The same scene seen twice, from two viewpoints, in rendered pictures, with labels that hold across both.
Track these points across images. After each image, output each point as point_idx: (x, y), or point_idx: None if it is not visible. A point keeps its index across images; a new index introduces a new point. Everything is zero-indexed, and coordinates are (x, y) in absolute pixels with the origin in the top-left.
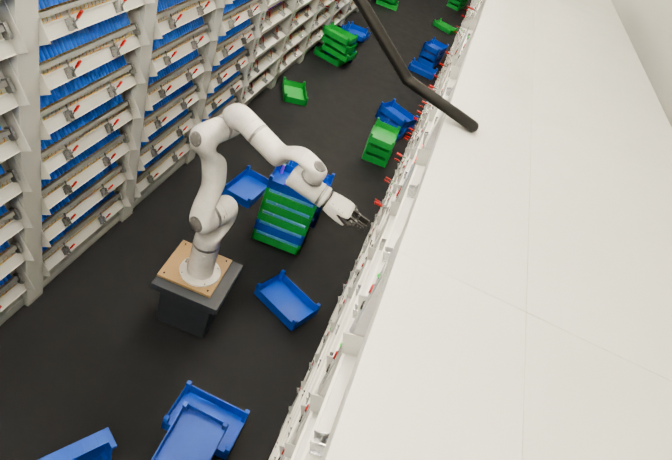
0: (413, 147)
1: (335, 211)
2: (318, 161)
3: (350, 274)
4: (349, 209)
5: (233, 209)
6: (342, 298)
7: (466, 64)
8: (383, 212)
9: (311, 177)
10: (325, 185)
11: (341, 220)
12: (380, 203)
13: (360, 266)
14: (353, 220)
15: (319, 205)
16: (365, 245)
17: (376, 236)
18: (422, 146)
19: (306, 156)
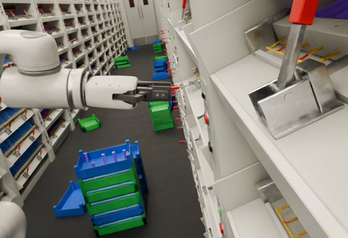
0: (176, 58)
1: (106, 91)
2: (29, 31)
3: (200, 202)
4: (129, 80)
5: (10, 213)
6: (209, 232)
7: None
8: (187, 110)
9: (28, 56)
10: (70, 69)
11: (125, 99)
12: (175, 86)
13: (204, 172)
14: (145, 89)
15: (77, 101)
16: (193, 160)
17: (192, 43)
18: None
19: (2, 32)
